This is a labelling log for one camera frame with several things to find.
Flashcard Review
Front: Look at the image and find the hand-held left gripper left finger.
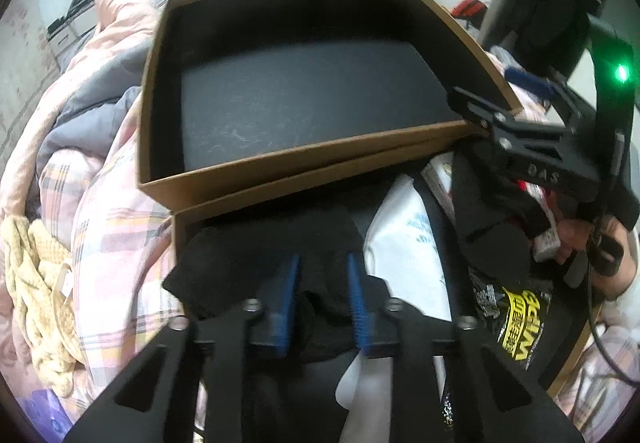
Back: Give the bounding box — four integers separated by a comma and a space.
65, 253, 303, 443

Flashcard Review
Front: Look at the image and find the pink fleece blanket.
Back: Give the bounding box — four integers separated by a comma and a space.
0, 0, 168, 204

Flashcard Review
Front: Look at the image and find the floral curtain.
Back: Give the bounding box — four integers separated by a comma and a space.
0, 0, 61, 144

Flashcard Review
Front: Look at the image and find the black and yellow wipes packet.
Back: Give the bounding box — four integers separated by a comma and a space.
467, 268, 556, 374

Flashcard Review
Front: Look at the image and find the black cable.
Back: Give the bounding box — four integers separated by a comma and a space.
587, 203, 640, 381

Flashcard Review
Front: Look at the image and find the grey quilt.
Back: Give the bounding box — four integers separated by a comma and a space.
35, 0, 151, 169

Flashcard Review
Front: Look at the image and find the purple cloth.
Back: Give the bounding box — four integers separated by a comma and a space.
22, 385, 98, 443

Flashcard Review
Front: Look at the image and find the pink plaid bed sheet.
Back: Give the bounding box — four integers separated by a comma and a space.
30, 43, 640, 443

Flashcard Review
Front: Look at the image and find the cream knit cloth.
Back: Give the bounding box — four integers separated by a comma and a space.
0, 213, 81, 399

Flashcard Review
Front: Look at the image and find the long black sock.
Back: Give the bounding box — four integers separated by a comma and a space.
162, 208, 396, 364

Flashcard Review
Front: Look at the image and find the person's right hand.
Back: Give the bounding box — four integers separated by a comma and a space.
555, 218, 640, 304

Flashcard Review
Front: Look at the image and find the white sock with blue print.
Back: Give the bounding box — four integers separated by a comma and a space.
335, 173, 456, 424

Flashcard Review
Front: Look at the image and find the red bag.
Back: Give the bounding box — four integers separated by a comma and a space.
450, 0, 488, 19

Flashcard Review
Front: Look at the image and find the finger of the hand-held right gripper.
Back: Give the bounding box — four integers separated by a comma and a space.
447, 87, 601, 199
504, 66, 589, 125

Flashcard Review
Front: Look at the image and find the large brown cardboard box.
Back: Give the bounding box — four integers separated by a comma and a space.
136, 0, 525, 210

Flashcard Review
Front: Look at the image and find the white nightstand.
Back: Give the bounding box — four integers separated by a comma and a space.
47, 13, 83, 70

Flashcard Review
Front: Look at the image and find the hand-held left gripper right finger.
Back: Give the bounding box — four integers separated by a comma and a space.
346, 250, 586, 443

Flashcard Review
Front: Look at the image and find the shallow brown cardboard box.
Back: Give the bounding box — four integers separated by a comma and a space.
172, 136, 596, 394

